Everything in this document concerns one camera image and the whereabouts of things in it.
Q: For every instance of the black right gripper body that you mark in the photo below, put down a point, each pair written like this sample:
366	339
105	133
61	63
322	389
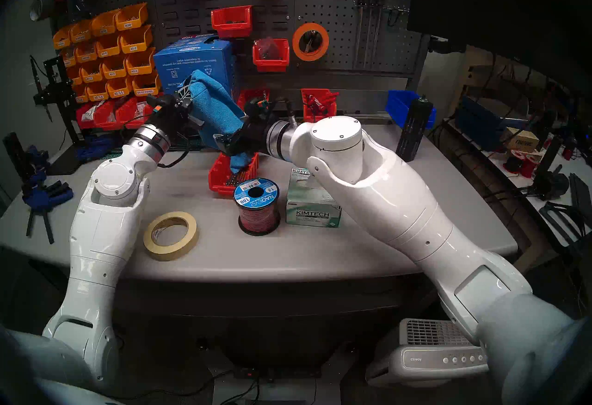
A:
247	138

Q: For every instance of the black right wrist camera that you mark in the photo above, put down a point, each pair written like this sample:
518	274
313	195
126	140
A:
256	108

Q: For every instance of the yellow bin labelled M4 HEX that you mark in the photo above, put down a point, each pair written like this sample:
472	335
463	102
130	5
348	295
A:
145	84

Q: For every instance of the yellow bin labelled M2.5-6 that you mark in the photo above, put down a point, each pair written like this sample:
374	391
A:
97	91

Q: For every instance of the black soldering stand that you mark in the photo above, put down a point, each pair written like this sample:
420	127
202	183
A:
58	87

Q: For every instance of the blue plastic bin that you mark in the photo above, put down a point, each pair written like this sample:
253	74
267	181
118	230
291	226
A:
397	105

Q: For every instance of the brown cardboard box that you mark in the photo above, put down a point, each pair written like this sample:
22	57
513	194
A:
518	139

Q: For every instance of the black computer monitor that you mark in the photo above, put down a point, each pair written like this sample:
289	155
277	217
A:
499	6

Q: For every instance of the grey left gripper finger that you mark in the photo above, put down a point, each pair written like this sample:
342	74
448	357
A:
186	91
196	121

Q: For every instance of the red bin with connectors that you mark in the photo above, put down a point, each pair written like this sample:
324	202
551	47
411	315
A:
319	116

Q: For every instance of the black carabiner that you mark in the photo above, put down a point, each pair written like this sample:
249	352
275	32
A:
392	17

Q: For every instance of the green Kimtech tissue box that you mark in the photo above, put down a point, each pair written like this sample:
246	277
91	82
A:
310	212

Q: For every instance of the orange tape roll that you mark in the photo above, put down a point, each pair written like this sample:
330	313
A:
298	50

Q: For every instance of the blue cardboard wipes box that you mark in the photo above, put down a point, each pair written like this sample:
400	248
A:
194	61

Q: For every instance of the black ribbed bottle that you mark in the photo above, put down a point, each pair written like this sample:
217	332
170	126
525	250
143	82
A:
414	128

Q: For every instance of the beige masking tape roll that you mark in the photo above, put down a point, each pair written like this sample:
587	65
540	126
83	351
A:
157	249

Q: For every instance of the yellow bin labelled M3-6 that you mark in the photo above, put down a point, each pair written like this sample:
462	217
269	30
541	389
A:
140	64

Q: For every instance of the clear plastic parts bag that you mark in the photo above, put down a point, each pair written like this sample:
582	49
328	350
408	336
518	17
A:
92	109

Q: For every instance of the red bin with markers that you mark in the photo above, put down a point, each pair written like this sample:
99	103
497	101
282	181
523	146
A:
252	96

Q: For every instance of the small yellow parts bin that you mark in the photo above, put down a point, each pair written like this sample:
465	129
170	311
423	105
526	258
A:
61	37
79	95
69	57
74	76

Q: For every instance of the yellow bin labelled M3-8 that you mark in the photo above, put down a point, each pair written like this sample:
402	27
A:
114	67

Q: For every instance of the yellow bin labelled M2.5-5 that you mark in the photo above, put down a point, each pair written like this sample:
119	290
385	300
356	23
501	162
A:
119	88

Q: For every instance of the red stackable parts bin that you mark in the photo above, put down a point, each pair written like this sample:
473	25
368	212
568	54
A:
82	121
107	117
132	113

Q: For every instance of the yellow bin labelled M4-6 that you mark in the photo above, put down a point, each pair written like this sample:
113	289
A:
108	45

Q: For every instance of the yellow bin labelled M4X8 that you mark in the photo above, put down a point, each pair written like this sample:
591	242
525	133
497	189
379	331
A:
86	52

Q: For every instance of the black power strip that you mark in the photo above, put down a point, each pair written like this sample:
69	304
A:
277	372

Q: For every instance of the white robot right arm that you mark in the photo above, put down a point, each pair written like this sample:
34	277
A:
393	200

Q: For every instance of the blue black bar clamp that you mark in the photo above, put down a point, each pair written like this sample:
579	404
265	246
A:
55	193
34	200

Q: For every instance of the white Coway air purifier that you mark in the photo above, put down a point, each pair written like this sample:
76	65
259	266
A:
430	358

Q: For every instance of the clear bag of screws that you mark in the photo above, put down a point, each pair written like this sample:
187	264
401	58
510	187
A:
266	46

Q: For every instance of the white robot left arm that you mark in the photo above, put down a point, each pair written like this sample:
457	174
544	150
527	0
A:
106	233

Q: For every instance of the yellow bin labelled M3X6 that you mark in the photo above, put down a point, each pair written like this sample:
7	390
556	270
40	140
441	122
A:
133	16

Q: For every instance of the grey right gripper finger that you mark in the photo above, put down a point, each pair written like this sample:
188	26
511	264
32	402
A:
221	142

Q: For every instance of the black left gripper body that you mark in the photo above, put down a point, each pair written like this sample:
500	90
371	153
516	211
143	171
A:
175	121

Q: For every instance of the black desk device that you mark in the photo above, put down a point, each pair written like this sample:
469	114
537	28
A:
550	182

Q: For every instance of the grey robot torso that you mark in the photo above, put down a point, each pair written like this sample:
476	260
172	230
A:
18	362

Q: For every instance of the grey duct tape roll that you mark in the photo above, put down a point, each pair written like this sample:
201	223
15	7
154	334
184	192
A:
39	8

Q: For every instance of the red bin with nails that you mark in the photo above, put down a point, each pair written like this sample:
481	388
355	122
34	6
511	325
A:
219	179

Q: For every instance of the blue microfiber shop towel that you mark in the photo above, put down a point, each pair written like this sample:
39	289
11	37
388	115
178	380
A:
217	112

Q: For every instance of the yellow bin labelled M3X8 BAD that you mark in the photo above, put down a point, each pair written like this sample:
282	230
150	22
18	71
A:
82	30

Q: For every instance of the red plastic connectors bundle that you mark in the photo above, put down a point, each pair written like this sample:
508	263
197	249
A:
323	98

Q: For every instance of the orange-red wall bin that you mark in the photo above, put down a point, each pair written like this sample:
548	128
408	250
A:
270	64
232	22

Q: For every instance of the yellow bin labelled M3-4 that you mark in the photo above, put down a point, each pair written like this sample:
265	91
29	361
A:
136	40

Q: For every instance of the dark blue crate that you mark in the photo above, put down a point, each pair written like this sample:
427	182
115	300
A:
481	124

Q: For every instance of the dark grey pegboard panel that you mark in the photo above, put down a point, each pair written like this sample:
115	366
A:
319	1

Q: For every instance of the blue hand clamp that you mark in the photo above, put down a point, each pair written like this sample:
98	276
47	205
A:
95	147

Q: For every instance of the yellow bin labelled M3-12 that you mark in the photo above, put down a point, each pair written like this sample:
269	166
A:
91	72

